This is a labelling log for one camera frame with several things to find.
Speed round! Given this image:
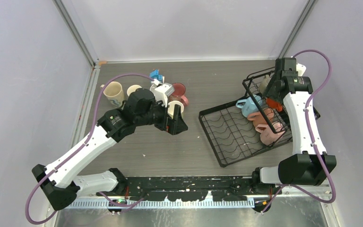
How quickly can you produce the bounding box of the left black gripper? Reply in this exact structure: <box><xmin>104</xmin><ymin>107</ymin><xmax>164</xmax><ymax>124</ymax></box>
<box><xmin>136</xmin><ymin>96</ymin><xmax>188</xmax><ymax>135</ymax></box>

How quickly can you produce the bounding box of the lime green mug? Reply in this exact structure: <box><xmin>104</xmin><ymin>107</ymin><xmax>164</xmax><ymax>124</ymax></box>
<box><xmin>167</xmin><ymin>101</ymin><xmax>184</xmax><ymax>119</ymax></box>

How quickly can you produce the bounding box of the yellow mug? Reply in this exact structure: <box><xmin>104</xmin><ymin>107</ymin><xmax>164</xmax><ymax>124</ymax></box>
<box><xmin>127</xmin><ymin>85</ymin><xmax>142</xmax><ymax>96</ymax></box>

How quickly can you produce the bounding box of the cream patterned mug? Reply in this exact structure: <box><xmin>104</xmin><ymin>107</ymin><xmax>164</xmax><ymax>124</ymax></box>
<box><xmin>100</xmin><ymin>81</ymin><xmax>125</xmax><ymax>108</ymax></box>

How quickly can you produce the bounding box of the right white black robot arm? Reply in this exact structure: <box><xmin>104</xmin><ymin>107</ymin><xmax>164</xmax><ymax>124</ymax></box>
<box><xmin>251</xmin><ymin>58</ymin><xmax>337</xmax><ymax>194</ymax></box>

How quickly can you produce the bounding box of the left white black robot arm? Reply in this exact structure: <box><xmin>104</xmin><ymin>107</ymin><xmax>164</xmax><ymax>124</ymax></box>
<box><xmin>32</xmin><ymin>88</ymin><xmax>188</xmax><ymax>211</ymax></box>

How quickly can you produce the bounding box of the small beige cup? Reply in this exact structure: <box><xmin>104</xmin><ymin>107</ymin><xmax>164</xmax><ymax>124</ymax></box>
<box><xmin>259</xmin><ymin>75</ymin><xmax>271</xmax><ymax>94</ymax></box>

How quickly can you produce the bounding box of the small orange cup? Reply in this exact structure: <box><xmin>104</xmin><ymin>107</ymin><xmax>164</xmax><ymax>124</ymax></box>
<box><xmin>266</xmin><ymin>97</ymin><xmax>283</xmax><ymax>112</ymax></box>

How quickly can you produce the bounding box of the light blue faceted mug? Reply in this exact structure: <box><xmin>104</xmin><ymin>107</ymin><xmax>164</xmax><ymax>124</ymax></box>
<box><xmin>235</xmin><ymin>97</ymin><xmax>259</xmax><ymax>118</ymax></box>

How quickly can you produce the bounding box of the blue white toy house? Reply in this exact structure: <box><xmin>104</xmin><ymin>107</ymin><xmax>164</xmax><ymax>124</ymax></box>
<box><xmin>149</xmin><ymin>69</ymin><xmax>164</xmax><ymax>83</ymax></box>

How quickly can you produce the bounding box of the salmon pink mug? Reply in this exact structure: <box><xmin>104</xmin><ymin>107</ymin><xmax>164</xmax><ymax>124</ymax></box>
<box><xmin>247</xmin><ymin>108</ymin><xmax>275</xmax><ymax>127</ymax></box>

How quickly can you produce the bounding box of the light pink mug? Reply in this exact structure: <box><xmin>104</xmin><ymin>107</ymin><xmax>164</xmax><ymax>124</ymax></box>
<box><xmin>255</xmin><ymin>122</ymin><xmax>285</xmax><ymax>146</ymax></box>

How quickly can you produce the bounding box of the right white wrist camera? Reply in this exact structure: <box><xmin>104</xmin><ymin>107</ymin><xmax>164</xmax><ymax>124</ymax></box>
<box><xmin>296</xmin><ymin>63</ymin><xmax>306</xmax><ymax>77</ymax></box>

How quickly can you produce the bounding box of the black wire dish rack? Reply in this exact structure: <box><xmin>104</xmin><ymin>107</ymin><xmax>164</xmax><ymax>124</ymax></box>
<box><xmin>199</xmin><ymin>67</ymin><xmax>293</xmax><ymax>167</ymax></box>

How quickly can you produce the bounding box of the aluminium rail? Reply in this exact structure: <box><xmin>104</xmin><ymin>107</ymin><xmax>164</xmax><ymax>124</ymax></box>
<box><xmin>65</xmin><ymin>184</ymin><xmax>332</xmax><ymax>210</ymax></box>

